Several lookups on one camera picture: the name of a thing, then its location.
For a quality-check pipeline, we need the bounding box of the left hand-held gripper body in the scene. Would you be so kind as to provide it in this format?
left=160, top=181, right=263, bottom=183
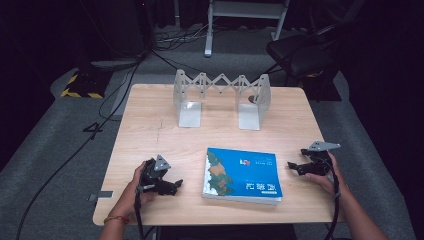
left=139, top=154, right=172, bottom=196

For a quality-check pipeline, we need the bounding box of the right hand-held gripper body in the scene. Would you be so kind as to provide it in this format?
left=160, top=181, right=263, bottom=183
left=300, top=140, right=342, bottom=177

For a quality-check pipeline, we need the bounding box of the blue book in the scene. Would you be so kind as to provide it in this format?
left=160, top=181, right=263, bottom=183
left=201, top=147, right=284, bottom=206

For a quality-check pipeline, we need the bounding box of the silver expandable metal book stand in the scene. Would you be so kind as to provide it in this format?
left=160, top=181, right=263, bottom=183
left=172, top=68, right=272, bottom=131

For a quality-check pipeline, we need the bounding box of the person's left hand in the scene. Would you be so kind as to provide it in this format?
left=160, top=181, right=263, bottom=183
left=130, top=160, right=158, bottom=205

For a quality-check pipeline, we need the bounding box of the person's right hand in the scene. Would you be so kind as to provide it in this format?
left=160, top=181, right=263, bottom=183
left=304, top=151, right=345, bottom=196

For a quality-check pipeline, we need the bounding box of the grey tape strip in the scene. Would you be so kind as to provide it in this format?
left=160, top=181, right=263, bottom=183
left=88, top=190, right=115, bottom=202

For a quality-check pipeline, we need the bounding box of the black chair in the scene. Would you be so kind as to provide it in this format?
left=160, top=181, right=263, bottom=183
left=265, top=19, right=346, bottom=101

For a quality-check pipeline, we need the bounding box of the black yellow striped base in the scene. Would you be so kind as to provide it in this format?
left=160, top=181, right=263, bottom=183
left=60, top=68, right=113, bottom=100

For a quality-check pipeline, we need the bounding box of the left hand-held gripper cable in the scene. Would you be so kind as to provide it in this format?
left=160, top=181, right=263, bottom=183
left=133, top=185, right=158, bottom=240

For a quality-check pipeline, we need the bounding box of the hand-held gripper cable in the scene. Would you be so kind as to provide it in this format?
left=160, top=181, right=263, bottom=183
left=133, top=185, right=158, bottom=240
left=318, top=156, right=342, bottom=240

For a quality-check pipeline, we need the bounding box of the right hand-held gripper cable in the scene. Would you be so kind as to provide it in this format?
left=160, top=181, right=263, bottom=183
left=318, top=156, right=342, bottom=240

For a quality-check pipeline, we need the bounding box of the orange bracelet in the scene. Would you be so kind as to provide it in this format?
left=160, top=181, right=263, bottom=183
left=103, top=215, right=131, bottom=225

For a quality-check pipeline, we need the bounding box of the long black floor cable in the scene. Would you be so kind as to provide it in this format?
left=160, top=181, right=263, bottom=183
left=14, top=56, right=145, bottom=240

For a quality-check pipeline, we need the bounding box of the bundle of floor cables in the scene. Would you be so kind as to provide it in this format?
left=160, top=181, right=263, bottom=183
left=153, top=22, right=216, bottom=53

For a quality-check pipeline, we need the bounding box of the white metal stand frame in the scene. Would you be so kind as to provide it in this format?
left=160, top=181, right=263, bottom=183
left=203, top=0, right=291, bottom=58

